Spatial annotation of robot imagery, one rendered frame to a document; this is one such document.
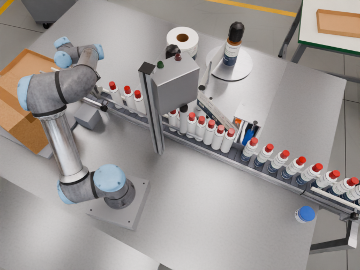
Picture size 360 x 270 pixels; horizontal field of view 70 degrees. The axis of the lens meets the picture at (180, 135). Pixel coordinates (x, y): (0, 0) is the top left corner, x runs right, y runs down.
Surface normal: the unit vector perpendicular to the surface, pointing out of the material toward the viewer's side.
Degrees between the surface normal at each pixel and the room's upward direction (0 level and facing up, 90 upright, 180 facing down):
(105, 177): 8
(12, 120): 0
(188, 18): 0
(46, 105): 56
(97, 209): 3
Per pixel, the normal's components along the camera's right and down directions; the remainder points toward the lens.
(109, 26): 0.00, -0.47
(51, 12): 0.04, 0.91
